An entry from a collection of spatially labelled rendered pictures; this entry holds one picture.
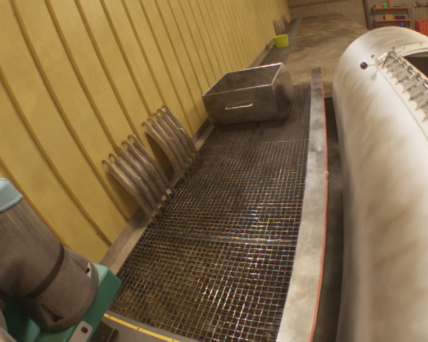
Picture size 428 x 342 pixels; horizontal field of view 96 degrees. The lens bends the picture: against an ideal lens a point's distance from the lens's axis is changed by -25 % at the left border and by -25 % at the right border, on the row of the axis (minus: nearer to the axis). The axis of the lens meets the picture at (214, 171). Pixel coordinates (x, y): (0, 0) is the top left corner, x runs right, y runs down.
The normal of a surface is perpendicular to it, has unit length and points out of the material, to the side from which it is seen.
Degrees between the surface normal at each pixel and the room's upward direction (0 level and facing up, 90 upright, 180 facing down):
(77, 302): 70
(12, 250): 91
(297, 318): 2
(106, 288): 90
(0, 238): 84
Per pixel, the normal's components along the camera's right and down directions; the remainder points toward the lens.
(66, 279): 0.78, -0.41
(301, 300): -0.31, -0.79
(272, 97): -0.35, 0.61
